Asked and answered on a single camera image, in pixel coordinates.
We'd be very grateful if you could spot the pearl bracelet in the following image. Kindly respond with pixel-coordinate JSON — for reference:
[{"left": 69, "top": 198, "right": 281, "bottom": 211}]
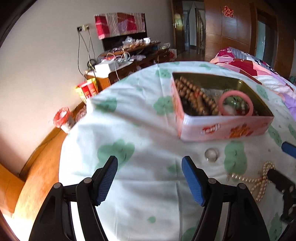
[{"left": 226, "top": 161, "right": 277, "bottom": 203}]

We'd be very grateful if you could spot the pink bangle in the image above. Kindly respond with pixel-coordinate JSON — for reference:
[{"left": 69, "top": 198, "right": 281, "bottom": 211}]
[{"left": 218, "top": 90, "right": 254, "bottom": 116}]

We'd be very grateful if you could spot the brown wooden bead mala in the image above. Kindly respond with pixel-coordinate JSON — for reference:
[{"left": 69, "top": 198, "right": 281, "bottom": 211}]
[{"left": 174, "top": 76, "right": 219, "bottom": 116}]

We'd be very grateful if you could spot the green jade bangle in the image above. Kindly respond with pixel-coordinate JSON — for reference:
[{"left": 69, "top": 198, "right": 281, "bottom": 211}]
[{"left": 223, "top": 95, "right": 249, "bottom": 115}]

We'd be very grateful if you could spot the pink patchwork quilt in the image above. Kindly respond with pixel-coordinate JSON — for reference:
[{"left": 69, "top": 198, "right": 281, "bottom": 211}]
[{"left": 210, "top": 47, "right": 295, "bottom": 117}]

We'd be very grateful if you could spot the pink cookie tin box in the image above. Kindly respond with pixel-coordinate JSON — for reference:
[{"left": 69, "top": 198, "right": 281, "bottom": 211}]
[{"left": 171, "top": 72, "right": 274, "bottom": 142}]

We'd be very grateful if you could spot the white green cloud cloth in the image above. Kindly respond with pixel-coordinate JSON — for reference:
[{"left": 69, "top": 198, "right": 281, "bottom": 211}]
[{"left": 59, "top": 62, "right": 295, "bottom": 240}]

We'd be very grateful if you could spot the red lined waste basket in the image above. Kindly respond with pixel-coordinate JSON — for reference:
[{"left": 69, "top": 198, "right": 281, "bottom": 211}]
[{"left": 53, "top": 108, "right": 75, "bottom": 133}]

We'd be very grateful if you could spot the wooden wardrobe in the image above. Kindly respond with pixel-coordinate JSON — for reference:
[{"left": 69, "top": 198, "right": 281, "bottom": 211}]
[{"left": 171, "top": 0, "right": 296, "bottom": 78}]

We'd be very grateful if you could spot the red yellow carton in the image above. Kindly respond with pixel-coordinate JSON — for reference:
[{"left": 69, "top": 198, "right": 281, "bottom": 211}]
[{"left": 75, "top": 78, "right": 100, "bottom": 103}]

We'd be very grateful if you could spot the red double happiness sticker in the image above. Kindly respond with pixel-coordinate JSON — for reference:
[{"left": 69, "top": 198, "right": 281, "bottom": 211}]
[{"left": 222, "top": 6, "right": 234, "bottom": 18}]

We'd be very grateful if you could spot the red paper bag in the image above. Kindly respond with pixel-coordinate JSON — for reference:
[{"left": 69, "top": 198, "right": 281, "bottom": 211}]
[{"left": 169, "top": 49, "right": 177, "bottom": 61}]

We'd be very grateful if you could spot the white box appliance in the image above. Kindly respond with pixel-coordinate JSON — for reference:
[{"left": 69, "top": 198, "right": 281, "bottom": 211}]
[{"left": 95, "top": 60, "right": 118, "bottom": 75}]

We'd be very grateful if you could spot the wooden door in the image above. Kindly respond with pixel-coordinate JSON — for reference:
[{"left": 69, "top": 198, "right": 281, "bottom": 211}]
[{"left": 171, "top": 0, "right": 185, "bottom": 54}]

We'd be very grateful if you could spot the wooden tv cabinet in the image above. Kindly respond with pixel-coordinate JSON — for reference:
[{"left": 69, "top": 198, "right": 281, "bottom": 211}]
[{"left": 86, "top": 42, "right": 170, "bottom": 90}]

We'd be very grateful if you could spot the television with patchwork cover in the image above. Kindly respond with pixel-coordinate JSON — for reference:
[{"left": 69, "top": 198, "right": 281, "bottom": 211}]
[{"left": 94, "top": 13, "right": 147, "bottom": 50}]

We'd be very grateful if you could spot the wall power socket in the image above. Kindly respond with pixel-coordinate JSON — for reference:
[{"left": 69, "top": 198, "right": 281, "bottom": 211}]
[{"left": 77, "top": 24, "right": 90, "bottom": 32}]

